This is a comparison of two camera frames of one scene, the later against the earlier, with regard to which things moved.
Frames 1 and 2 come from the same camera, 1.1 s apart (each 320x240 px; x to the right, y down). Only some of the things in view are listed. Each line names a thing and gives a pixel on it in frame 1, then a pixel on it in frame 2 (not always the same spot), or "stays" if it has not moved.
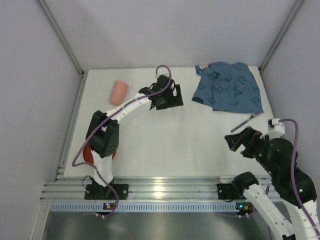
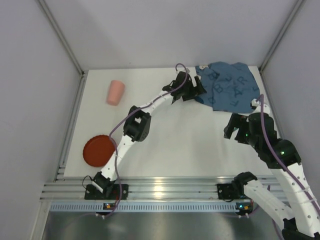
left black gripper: x=171 y=97 to x=189 y=88
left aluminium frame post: x=49 y=13 stays
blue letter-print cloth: x=228 y=87 stays
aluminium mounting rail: x=140 y=188 stays
